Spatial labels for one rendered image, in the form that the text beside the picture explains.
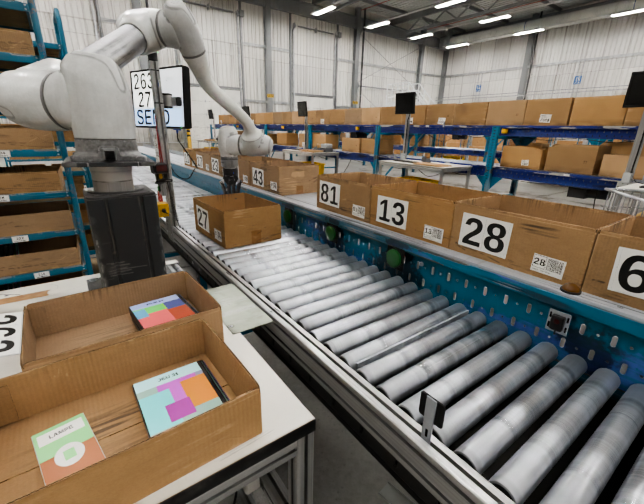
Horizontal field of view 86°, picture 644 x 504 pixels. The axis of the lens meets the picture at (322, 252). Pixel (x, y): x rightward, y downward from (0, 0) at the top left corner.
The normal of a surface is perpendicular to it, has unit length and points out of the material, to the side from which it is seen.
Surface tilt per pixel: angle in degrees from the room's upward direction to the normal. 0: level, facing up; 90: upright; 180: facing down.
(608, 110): 90
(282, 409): 0
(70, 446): 0
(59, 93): 83
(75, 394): 89
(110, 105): 89
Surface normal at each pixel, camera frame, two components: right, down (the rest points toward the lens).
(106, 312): 0.62, 0.25
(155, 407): 0.02, -0.94
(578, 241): -0.80, 0.18
